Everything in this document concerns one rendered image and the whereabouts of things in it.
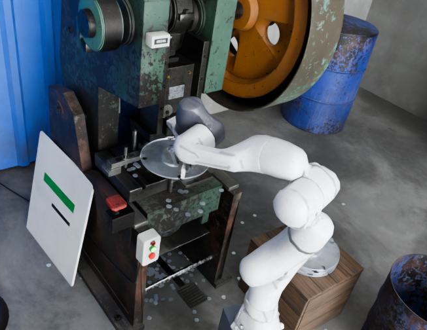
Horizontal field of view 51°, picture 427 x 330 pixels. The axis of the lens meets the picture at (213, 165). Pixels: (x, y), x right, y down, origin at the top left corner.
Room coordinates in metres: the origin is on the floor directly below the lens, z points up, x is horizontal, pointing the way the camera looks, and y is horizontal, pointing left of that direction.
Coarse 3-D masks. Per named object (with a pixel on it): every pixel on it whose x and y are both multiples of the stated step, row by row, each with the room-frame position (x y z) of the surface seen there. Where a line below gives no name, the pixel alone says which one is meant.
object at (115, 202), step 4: (112, 196) 1.22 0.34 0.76; (116, 196) 1.23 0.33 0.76; (120, 196) 1.23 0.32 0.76; (108, 200) 1.20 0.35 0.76; (112, 200) 1.20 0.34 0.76; (116, 200) 1.21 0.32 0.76; (120, 200) 1.21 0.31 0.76; (124, 200) 1.22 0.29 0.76; (108, 204) 1.19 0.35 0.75; (112, 204) 1.18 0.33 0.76; (116, 204) 1.19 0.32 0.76; (120, 204) 1.19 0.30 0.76; (124, 204) 1.20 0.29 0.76; (112, 208) 1.17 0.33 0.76; (116, 208) 1.17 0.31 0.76; (120, 208) 1.18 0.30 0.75
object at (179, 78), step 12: (180, 60) 1.60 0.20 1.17; (168, 72) 1.51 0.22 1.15; (180, 72) 1.55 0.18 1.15; (192, 72) 1.59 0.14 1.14; (168, 84) 1.51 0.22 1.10; (180, 84) 1.55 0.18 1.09; (168, 96) 1.52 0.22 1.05; (180, 96) 1.56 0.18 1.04; (144, 108) 1.56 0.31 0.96; (168, 108) 1.51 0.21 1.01; (144, 120) 1.55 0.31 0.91; (156, 120) 1.50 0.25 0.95; (156, 132) 1.49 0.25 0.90; (168, 132) 1.49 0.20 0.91
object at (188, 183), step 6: (204, 174) 1.44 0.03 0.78; (210, 174) 1.44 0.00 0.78; (168, 180) 1.45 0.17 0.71; (174, 180) 1.45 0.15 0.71; (180, 180) 1.37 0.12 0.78; (186, 180) 1.38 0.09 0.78; (192, 180) 1.38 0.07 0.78; (198, 180) 1.39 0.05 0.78; (204, 180) 1.41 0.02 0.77; (168, 186) 1.45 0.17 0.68; (174, 186) 1.45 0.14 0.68; (180, 186) 1.48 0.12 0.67; (186, 186) 1.35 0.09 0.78
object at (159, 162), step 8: (152, 144) 1.58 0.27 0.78; (160, 144) 1.59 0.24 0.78; (168, 144) 1.60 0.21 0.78; (144, 152) 1.51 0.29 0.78; (152, 152) 1.52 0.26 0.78; (160, 152) 1.53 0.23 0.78; (168, 152) 1.54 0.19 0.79; (144, 160) 1.45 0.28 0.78; (152, 160) 1.46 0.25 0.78; (160, 160) 1.47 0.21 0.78; (168, 160) 1.47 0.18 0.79; (152, 168) 1.41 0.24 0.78; (160, 168) 1.42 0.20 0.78; (168, 168) 1.43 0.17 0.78; (176, 168) 1.44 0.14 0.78; (200, 168) 1.47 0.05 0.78; (168, 176) 1.38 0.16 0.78; (176, 176) 1.39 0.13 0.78; (192, 176) 1.41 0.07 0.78
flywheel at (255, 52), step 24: (240, 0) 1.83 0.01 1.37; (264, 0) 1.79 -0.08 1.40; (288, 0) 1.71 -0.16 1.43; (240, 24) 1.81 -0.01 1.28; (264, 24) 1.77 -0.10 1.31; (288, 24) 1.69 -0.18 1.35; (240, 48) 1.84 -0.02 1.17; (264, 48) 1.75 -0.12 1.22; (288, 48) 1.62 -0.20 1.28; (240, 72) 1.82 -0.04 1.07; (264, 72) 1.73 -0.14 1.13; (288, 72) 1.60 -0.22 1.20; (240, 96) 1.76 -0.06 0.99
